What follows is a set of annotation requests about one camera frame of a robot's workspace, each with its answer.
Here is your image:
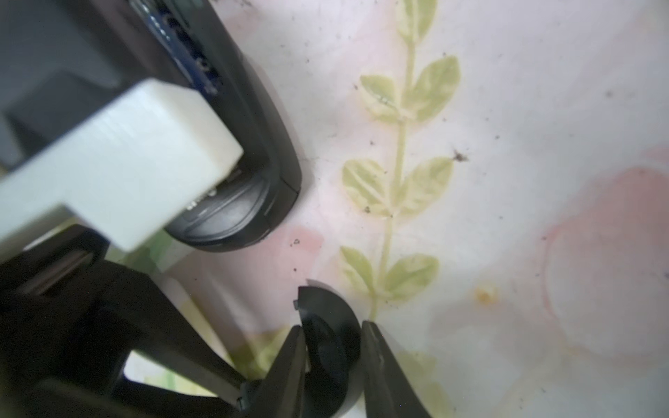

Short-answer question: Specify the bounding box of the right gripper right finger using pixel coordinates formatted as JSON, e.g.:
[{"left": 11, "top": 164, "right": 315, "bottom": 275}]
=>
[{"left": 362, "top": 320, "right": 430, "bottom": 418}]

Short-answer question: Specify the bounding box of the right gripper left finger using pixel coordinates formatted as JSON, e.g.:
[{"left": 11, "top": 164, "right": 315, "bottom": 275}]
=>
[{"left": 238, "top": 326, "right": 307, "bottom": 418}]

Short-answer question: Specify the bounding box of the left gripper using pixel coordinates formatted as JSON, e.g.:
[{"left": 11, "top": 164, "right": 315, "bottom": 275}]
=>
[{"left": 1, "top": 225, "right": 243, "bottom": 417}]

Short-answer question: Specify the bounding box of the black mouse battery cover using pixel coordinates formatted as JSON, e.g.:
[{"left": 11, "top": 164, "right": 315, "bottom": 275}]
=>
[{"left": 294, "top": 286, "right": 363, "bottom": 417}]

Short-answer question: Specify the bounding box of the black wireless mouse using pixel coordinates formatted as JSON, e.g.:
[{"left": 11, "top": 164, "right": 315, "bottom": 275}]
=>
[{"left": 124, "top": 0, "right": 303, "bottom": 254}]

